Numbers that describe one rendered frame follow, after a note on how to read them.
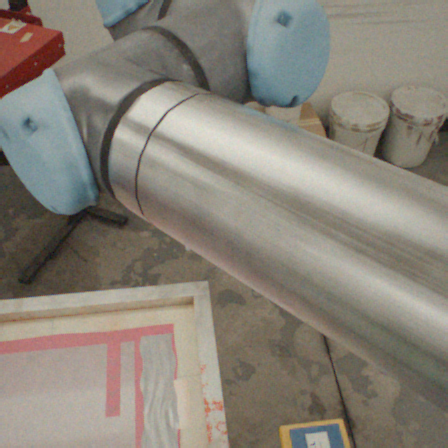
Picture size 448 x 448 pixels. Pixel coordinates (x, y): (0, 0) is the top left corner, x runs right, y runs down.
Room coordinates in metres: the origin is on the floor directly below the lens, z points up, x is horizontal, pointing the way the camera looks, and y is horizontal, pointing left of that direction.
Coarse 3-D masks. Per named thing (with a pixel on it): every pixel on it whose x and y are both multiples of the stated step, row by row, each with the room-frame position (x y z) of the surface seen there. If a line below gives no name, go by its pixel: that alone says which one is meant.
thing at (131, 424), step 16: (128, 416) 0.42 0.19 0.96; (0, 432) 0.39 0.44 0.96; (16, 432) 0.39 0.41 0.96; (32, 432) 0.39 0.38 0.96; (48, 432) 0.39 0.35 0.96; (64, 432) 0.39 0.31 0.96; (80, 432) 0.39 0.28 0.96; (96, 432) 0.39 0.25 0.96; (112, 432) 0.39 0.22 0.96; (128, 432) 0.39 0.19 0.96
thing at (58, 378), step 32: (0, 352) 0.56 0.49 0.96; (32, 352) 0.56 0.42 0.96; (64, 352) 0.56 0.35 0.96; (96, 352) 0.56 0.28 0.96; (128, 352) 0.56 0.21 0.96; (0, 384) 0.49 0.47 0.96; (32, 384) 0.49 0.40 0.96; (64, 384) 0.49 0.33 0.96; (96, 384) 0.49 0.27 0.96; (128, 384) 0.49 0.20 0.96; (0, 416) 0.42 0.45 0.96; (32, 416) 0.42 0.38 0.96; (64, 416) 0.42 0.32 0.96; (96, 416) 0.42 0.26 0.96
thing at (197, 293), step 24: (144, 288) 0.71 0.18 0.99; (168, 288) 0.71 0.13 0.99; (192, 288) 0.71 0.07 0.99; (0, 312) 0.64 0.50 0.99; (24, 312) 0.65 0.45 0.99; (48, 312) 0.65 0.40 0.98; (72, 312) 0.66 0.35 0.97; (96, 312) 0.67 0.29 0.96; (216, 360) 0.53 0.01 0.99; (216, 384) 0.47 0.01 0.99; (216, 408) 0.42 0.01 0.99; (216, 432) 0.37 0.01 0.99
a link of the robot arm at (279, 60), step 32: (192, 0) 0.36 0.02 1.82; (224, 0) 0.33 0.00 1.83; (256, 0) 0.33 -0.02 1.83; (288, 0) 0.32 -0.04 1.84; (192, 32) 0.30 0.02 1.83; (224, 32) 0.30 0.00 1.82; (256, 32) 0.30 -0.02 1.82; (288, 32) 0.30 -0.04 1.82; (320, 32) 0.32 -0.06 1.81; (224, 64) 0.29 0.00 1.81; (256, 64) 0.29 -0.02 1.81; (288, 64) 0.30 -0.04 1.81; (320, 64) 0.32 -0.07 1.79; (224, 96) 0.28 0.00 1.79; (256, 96) 0.30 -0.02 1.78; (288, 96) 0.29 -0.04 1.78
